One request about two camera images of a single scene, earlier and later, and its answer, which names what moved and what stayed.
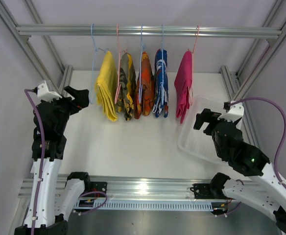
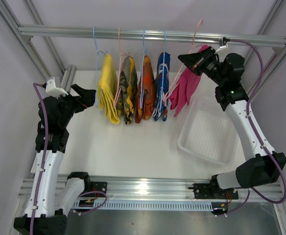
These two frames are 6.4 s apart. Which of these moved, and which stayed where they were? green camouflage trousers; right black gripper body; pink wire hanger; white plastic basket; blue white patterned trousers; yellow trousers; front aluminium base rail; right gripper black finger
Moved: right gripper black finger; pink wire hanger; right black gripper body
Stayed: white plastic basket; yellow trousers; blue white patterned trousers; green camouflage trousers; front aluminium base rail
